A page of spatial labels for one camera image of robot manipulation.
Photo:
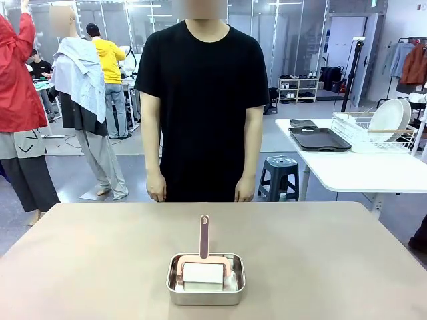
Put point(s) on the clothes rack with garments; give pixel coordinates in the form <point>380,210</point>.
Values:
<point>413,66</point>

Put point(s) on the dark plastic stool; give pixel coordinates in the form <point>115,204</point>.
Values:
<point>278,166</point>

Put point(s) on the person's left hand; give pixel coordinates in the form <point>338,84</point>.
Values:
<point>245,191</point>

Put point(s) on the white drain board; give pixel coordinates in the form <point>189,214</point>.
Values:
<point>380,150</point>

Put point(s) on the dark folded mat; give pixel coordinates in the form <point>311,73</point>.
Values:
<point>302,122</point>

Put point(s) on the white shoe rack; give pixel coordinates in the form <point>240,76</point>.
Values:
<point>297,88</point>

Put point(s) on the black serving tray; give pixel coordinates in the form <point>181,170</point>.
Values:
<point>320,140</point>

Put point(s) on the person in black t-shirt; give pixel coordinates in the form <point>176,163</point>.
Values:
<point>203,100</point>

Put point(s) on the black tripod stand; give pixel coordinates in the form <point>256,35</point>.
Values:
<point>348,86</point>

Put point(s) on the person's right hand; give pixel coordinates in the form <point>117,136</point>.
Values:
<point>156,190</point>

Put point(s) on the mannequin in red jacket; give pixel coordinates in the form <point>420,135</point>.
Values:
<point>16,83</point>

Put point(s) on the rectangular stainless steel tray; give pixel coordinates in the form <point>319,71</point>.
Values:
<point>203,296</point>

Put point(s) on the white side table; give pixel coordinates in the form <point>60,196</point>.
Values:
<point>360,170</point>

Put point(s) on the person's left forearm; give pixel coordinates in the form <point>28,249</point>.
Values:
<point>250,156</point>

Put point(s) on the seated person in black cap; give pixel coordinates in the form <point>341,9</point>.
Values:
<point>41,68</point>

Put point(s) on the mannequin in light shirt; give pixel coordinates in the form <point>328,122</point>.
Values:
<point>83,73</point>

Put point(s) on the person in yellow shirt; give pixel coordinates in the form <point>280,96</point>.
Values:
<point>108,63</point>

